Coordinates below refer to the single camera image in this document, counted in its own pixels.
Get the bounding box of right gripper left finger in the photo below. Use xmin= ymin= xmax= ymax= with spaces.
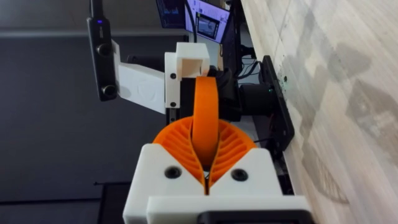
xmin=123 ymin=116 xmax=208 ymax=224

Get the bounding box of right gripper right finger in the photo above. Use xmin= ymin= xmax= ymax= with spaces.
xmin=208 ymin=119 xmax=284 ymax=197

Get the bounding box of lit computer monitor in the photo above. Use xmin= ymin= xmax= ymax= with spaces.
xmin=184 ymin=0 xmax=231 ymax=45

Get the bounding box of dark computer monitor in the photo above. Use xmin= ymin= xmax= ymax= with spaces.
xmin=155 ymin=0 xmax=187 ymax=30

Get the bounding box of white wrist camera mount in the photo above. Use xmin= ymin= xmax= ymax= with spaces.
xmin=111 ymin=39 xmax=182 ymax=115

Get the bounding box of black cable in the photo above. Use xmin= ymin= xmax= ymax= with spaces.
xmin=185 ymin=0 xmax=198 ymax=44

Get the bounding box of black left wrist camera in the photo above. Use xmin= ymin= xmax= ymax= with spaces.
xmin=86 ymin=0 xmax=119 ymax=103

